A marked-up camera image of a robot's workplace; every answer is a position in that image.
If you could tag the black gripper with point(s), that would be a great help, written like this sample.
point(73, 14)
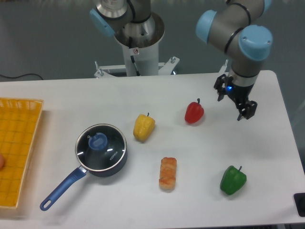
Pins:
point(238, 94)

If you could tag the dark blue saucepan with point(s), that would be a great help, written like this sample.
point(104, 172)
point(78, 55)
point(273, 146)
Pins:
point(74, 176)

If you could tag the glass pot lid blue knob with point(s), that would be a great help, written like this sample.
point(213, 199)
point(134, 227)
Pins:
point(102, 150)

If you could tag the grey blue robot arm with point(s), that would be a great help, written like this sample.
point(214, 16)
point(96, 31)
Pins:
point(232, 31)

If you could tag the red bell pepper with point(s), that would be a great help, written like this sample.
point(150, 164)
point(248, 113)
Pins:
point(194, 112)

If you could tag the green bell pepper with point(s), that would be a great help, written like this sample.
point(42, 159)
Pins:
point(233, 180)

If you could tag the yellow bell pepper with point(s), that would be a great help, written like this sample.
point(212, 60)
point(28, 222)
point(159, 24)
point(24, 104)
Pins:
point(143, 127)

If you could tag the braided bread loaf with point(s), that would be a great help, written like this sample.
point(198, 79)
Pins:
point(167, 178)

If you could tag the black device at table edge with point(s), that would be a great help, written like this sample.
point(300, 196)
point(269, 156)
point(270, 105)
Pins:
point(299, 199)

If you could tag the yellow woven basket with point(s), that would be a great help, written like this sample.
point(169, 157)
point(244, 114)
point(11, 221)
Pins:
point(19, 120)

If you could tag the white table bracket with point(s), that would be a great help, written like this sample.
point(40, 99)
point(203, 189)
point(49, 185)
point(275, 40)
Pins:
point(223, 67)

